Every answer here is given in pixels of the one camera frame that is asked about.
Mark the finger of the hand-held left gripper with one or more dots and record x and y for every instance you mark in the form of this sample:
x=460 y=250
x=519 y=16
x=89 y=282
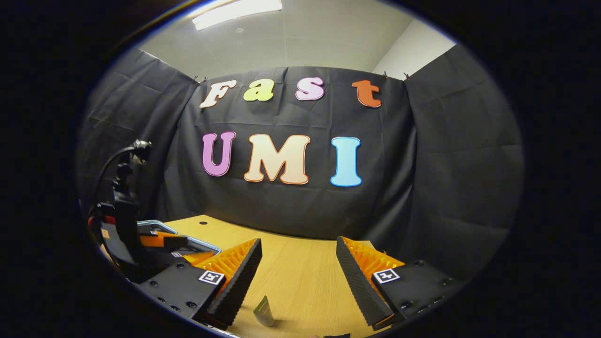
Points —
x=152 y=239
x=195 y=257

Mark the black backdrop cloth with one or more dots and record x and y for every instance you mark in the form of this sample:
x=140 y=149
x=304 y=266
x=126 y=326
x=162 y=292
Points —
x=446 y=164

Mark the ceiling light panel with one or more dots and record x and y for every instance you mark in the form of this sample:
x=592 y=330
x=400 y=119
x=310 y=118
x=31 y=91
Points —
x=235 y=11

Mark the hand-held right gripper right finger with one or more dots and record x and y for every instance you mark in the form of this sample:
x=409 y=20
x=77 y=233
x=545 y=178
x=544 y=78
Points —
x=359 y=286

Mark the grey green cosmetic tube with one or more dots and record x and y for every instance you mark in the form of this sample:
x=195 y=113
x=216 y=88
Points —
x=264 y=312

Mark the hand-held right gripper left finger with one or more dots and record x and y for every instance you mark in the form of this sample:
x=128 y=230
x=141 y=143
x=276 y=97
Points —
x=239 y=286

